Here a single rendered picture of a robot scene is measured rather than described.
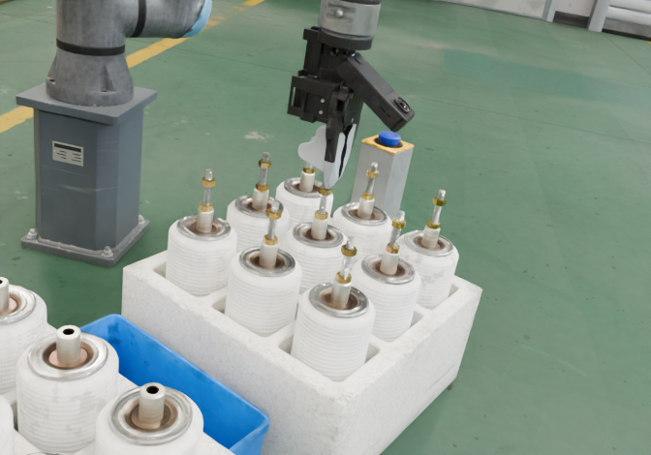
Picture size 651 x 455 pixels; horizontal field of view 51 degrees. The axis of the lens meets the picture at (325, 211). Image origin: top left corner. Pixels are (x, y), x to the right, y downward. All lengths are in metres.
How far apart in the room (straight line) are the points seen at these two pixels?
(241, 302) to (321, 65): 0.33
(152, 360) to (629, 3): 5.51
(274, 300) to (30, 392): 0.32
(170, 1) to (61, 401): 0.79
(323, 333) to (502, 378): 0.50
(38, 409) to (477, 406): 0.70
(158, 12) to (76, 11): 0.14
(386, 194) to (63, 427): 0.71
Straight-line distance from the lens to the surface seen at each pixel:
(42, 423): 0.75
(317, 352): 0.85
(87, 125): 1.28
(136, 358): 1.03
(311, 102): 0.91
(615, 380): 1.37
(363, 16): 0.88
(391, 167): 1.21
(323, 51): 0.91
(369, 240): 1.06
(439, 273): 1.02
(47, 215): 1.39
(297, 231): 1.00
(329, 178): 0.94
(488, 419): 1.16
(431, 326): 0.99
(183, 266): 0.97
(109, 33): 1.27
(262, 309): 0.90
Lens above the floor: 0.71
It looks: 25 degrees down
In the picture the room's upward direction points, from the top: 10 degrees clockwise
